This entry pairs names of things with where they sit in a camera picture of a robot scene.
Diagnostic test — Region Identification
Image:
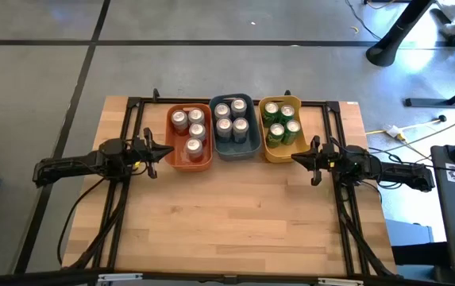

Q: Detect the black cable tangle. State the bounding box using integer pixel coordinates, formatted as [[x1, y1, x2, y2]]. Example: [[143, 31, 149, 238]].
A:
[[364, 145, 411, 191]]

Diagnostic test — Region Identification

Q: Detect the yellow plastic bin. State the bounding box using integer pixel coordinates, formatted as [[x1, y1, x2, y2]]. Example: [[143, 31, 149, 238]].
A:
[[258, 94, 312, 164]]

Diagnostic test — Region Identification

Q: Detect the silver and blue soda can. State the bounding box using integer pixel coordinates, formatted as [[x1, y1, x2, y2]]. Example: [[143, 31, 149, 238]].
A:
[[213, 102, 232, 122], [232, 117, 250, 144], [215, 117, 234, 143], [229, 97, 249, 119]]

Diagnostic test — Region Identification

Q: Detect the green Sprite soda can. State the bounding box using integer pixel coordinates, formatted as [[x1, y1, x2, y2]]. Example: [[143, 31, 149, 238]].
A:
[[262, 101, 280, 128], [281, 118, 303, 146], [279, 104, 296, 125], [266, 122, 286, 149]]

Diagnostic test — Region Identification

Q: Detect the black aluminium table frame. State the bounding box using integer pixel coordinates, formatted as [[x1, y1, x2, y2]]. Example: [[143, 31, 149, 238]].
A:
[[67, 87, 397, 279]]

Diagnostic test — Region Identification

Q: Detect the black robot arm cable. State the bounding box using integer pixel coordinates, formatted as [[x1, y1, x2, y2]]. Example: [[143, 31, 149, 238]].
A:
[[56, 177, 107, 266]]

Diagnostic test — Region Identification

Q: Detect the orange plastic bin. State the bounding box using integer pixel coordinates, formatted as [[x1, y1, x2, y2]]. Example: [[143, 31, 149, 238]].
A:
[[164, 102, 214, 172]]

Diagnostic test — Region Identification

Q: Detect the silver metal bracket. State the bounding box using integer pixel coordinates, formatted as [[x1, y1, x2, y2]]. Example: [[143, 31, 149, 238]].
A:
[[317, 276, 365, 286], [97, 272, 144, 284]]

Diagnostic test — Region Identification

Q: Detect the grey box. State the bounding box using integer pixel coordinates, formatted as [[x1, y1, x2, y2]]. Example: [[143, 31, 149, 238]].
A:
[[384, 218, 435, 248]]

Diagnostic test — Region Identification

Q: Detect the black desk foot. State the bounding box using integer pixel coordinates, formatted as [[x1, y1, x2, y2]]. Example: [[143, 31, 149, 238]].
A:
[[404, 77, 455, 109]]

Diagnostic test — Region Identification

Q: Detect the black flared stand leg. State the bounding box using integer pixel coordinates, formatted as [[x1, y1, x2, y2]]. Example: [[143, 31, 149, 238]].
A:
[[364, 0, 435, 68]]

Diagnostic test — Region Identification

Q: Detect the blue plastic bin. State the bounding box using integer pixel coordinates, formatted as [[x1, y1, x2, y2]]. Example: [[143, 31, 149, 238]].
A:
[[208, 93, 263, 162]]

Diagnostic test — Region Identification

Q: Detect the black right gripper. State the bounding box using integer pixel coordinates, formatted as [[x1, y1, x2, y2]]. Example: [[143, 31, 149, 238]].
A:
[[291, 135, 345, 187]]

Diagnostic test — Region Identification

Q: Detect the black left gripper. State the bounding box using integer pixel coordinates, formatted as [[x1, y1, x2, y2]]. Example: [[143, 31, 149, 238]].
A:
[[125, 127, 175, 180]]

